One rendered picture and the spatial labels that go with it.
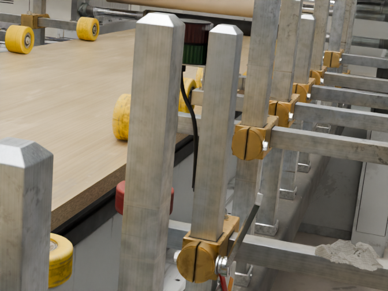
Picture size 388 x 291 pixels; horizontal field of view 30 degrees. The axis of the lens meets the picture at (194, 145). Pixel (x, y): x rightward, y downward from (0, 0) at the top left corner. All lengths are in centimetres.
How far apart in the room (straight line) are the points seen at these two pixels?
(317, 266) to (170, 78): 42
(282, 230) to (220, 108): 64
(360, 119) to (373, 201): 190
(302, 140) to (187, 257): 35
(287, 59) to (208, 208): 52
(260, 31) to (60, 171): 37
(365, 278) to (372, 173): 231
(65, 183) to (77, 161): 11
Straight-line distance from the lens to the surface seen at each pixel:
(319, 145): 117
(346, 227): 347
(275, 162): 141
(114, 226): 120
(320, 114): 142
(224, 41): 87
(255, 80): 113
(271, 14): 111
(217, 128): 89
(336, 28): 236
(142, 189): 66
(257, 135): 111
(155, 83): 64
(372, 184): 327
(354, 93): 166
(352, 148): 117
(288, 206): 163
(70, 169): 108
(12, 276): 44
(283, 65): 137
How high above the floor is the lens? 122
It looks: 14 degrees down
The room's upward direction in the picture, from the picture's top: 5 degrees clockwise
